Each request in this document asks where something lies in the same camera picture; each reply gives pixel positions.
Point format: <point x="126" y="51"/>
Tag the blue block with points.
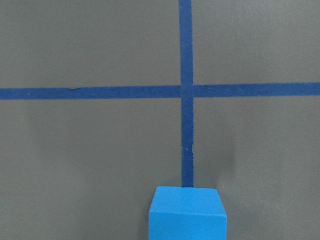
<point x="187" y="213"/>

